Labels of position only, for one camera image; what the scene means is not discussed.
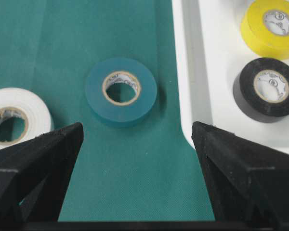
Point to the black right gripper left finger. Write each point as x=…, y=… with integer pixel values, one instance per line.
x=35, y=174

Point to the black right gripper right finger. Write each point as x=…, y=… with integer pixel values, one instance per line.
x=246, y=181

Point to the black tape roll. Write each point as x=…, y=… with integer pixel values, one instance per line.
x=261, y=90

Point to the yellow tape roll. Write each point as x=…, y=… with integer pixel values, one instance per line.
x=265, y=28

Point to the white tape roll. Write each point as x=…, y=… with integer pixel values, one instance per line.
x=23, y=104

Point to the white plastic case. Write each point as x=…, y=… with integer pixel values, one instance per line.
x=210, y=53

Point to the green tape roll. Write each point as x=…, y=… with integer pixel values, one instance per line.
x=126, y=71

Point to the green table cloth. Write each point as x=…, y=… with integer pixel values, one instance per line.
x=145, y=172

